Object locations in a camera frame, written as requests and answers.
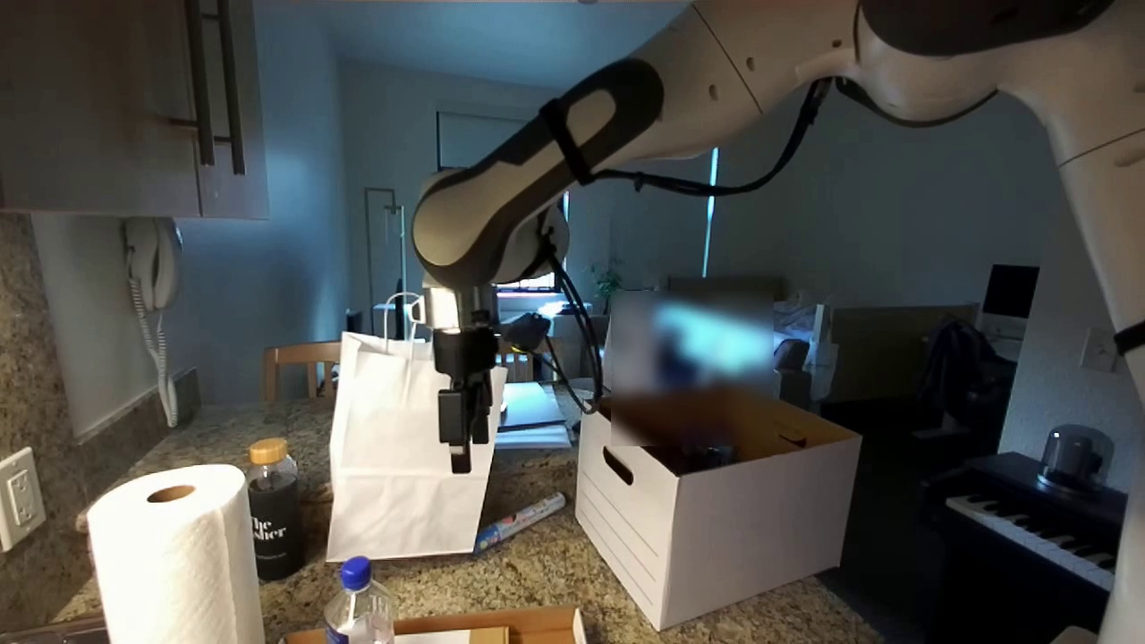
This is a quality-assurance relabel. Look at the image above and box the wooden upper cabinet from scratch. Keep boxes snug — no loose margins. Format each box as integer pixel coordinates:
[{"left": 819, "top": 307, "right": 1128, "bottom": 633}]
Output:
[{"left": 0, "top": 0, "right": 264, "bottom": 219}]

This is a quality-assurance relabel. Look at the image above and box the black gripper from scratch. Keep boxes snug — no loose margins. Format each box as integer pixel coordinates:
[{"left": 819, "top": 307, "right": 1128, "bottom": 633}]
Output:
[{"left": 431, "top": 326, "right": 496, "bottom": 473}]

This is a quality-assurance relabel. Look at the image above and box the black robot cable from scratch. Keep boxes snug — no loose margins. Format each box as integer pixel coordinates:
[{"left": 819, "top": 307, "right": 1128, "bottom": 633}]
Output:
[{"left": 522, "top": 75, "right": 1005, "bottom": 408}]

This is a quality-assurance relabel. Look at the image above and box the wooden chair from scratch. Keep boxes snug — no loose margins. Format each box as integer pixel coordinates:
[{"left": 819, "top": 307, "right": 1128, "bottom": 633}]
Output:
[{"left": 261, "top": 340, "right": 339, "bottom": 399}]

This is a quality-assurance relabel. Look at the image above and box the shallow cardboard tray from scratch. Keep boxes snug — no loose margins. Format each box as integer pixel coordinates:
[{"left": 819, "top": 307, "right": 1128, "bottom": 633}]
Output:
[{"left": 282, "top": 605, "right": 591, "bottom": 644}]

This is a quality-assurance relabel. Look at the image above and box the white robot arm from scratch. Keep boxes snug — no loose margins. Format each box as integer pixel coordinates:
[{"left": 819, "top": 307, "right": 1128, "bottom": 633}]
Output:
[{"left": 411, "top": 0, "right": 1145, "bottom": 455}]

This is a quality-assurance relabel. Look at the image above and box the black keyboard piano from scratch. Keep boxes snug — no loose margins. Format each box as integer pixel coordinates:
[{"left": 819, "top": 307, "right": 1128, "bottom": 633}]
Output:
[{"left": 922, "top": 450, "right": 1128, "bottom": 644}]

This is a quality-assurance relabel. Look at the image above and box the white wall phone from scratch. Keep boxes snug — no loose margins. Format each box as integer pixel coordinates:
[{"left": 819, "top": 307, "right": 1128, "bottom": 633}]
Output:
[{"left": 122, "top": 219, "right": 180, "bottom": 427}]

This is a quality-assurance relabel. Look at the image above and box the white paper towel roll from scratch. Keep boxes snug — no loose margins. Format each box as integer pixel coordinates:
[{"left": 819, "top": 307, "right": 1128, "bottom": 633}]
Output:
[{"left": 84, "top": 466, "right": 264, "bottom": 644}]

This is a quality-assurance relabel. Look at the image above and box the white paper bag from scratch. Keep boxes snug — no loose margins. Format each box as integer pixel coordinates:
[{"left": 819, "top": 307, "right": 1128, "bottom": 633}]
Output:
[{"left": 326, "top": 331, "right": 492, "bottom": 561}]

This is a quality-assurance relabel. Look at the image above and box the wall light switch plate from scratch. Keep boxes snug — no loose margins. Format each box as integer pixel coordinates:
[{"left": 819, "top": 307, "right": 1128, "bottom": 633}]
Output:
[{"left": 0, "top": 448, "right": 45, "bottom": 551}]

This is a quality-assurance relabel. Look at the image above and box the white cardboard storage box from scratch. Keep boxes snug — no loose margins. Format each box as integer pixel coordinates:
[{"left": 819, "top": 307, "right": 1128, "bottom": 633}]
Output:
[{"left": 576, "top": 387, "right": 862, "bottom": 629}]

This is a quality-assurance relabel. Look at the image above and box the dark glass jar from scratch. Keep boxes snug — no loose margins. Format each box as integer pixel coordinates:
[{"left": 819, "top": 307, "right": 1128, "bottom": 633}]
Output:
[{"left": 245, "top": 436, "right": 303, "bottom": 579}]

